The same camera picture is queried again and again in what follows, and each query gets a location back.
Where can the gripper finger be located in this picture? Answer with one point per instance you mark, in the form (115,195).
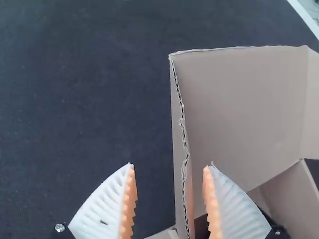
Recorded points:
(234,211)
(99,211)

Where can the cardboard box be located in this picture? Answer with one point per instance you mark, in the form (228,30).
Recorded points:
(236,112)

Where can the black mat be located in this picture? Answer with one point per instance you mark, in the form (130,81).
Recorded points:
(74,87)

